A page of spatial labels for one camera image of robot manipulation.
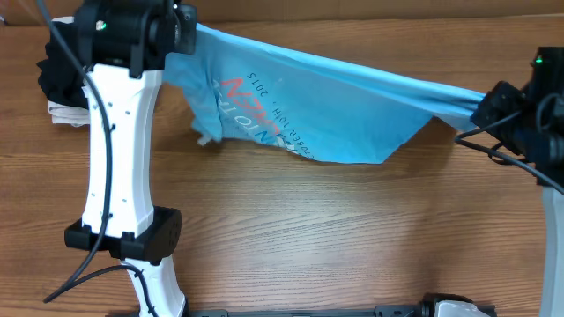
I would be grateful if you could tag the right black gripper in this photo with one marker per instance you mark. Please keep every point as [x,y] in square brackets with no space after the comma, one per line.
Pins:
[499,97]

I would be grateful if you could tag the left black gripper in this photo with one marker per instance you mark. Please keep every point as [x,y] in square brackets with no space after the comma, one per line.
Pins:
[185,18]

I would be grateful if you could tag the light blue t-shirt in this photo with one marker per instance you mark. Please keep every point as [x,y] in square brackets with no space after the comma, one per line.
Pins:
[312,106]

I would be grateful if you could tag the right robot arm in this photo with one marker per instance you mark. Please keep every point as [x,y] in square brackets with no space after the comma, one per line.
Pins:
[546,92]

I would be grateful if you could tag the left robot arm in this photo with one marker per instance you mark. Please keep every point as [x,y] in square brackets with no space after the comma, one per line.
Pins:
[121,52]

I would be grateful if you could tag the black folded garment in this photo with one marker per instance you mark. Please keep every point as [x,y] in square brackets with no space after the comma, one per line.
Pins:
[59,80]

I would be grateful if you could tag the beige folded garment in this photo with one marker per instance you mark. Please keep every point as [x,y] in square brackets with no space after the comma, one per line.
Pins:
[75,116]

